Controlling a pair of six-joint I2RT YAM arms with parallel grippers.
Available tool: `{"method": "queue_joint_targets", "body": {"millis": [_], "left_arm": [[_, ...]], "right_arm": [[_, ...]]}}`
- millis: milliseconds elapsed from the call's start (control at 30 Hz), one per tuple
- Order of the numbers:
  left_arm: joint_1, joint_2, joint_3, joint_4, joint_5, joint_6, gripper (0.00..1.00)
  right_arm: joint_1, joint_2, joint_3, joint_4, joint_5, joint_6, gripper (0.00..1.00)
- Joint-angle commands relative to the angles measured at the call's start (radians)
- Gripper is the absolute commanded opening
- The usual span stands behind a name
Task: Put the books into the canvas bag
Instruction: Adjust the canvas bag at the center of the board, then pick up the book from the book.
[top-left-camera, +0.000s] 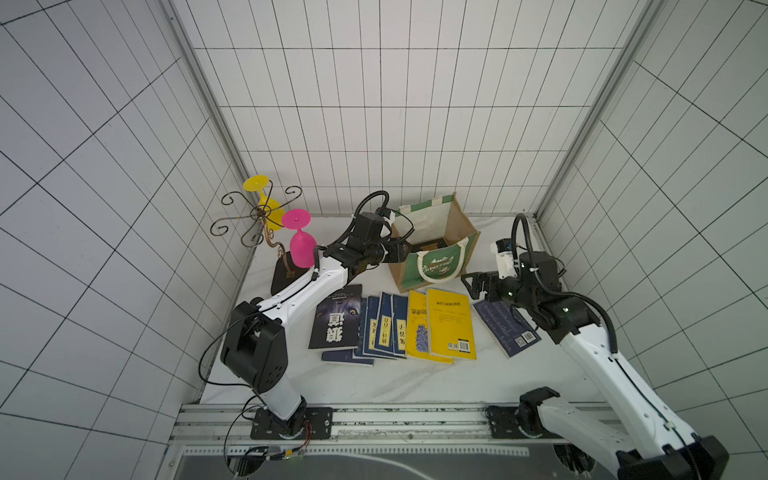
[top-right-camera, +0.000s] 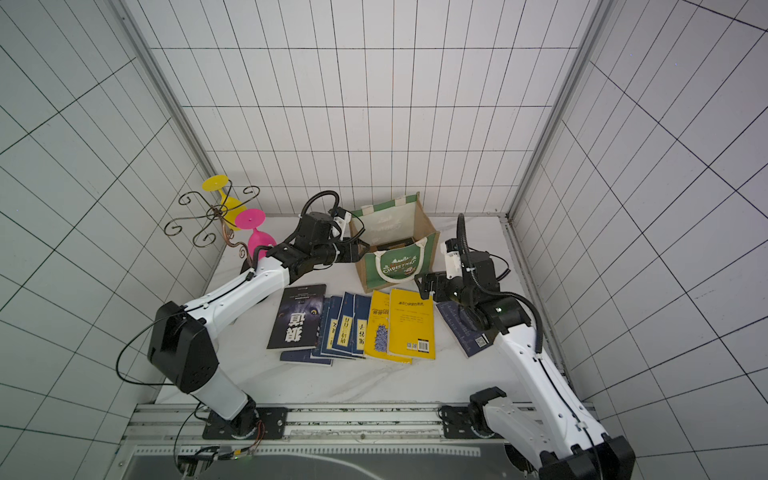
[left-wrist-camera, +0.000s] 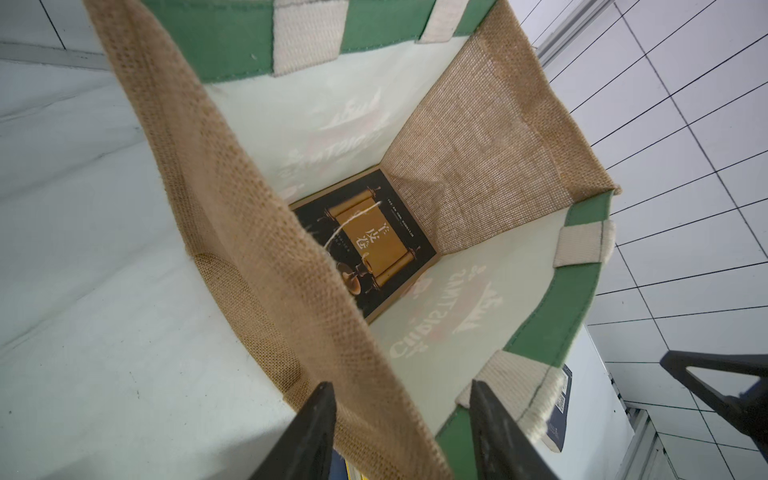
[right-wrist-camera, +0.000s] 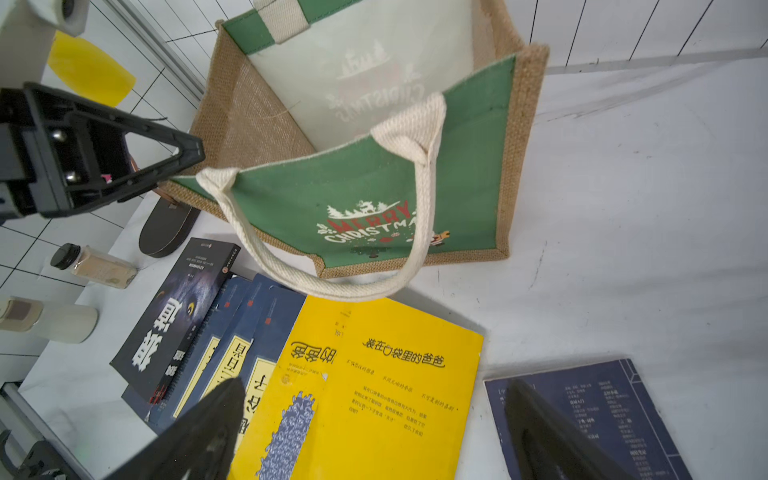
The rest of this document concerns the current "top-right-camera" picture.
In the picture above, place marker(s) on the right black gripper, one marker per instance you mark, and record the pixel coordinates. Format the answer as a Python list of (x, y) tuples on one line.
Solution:
[(440, 288)]

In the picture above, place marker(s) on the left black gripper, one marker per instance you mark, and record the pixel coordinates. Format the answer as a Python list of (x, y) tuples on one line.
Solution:
[(353, 250)]

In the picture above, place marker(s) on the green jute canvas bag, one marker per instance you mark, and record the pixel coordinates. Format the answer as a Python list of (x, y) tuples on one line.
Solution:
[(396, 219)]

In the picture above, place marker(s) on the yellow book purple picture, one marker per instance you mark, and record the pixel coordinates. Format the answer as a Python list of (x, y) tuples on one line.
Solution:
[(377, 332)]

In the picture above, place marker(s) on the dark green brown book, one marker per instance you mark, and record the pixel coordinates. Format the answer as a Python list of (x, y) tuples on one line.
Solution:
[(396, 244)]

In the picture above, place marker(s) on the yellow book plain cover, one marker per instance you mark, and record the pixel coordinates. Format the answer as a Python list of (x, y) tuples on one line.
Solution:
[(411, 325)]

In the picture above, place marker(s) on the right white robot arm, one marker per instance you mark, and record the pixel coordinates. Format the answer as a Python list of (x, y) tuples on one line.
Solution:
[(567, 442)]

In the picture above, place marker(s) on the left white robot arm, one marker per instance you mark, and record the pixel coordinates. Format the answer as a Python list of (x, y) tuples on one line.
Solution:
[(182, 344)]

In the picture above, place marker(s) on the blue book yellow label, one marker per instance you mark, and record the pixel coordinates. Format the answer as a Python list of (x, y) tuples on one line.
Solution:
[(344, 337), (325, 337)]

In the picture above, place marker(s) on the dark navy thin book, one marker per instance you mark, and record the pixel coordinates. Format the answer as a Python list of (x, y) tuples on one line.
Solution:
[(471, 340)]

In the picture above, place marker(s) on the black book white characters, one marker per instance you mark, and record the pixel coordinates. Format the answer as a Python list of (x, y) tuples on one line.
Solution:
[(297, 322)]

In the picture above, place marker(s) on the pink plastic wine glass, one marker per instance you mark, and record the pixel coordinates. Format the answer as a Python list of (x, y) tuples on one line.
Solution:
[(251, 219)]

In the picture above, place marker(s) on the navy book at bottom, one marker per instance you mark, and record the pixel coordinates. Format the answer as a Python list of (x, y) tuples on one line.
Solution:
[(304, 356)]

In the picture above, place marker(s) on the yellow plastic wine glass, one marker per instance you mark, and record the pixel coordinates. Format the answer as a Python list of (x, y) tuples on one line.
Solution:
[(229, 206)]

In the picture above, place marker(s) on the metal scroll glass rack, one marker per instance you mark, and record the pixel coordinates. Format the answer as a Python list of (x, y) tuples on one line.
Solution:
[(210, 221)]

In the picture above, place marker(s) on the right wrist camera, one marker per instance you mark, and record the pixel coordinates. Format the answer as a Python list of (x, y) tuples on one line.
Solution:
[(452, 258)]

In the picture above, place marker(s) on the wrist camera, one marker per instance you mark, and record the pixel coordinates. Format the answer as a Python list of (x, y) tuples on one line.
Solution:
[(341, 219), (452, 258)]

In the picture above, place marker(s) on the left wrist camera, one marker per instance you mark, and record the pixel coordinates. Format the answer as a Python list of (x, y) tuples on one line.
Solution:
[(341, 219)]

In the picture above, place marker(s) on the aluminium mounting rail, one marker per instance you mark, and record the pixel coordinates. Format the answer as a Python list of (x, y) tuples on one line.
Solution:
[(315, 423)]

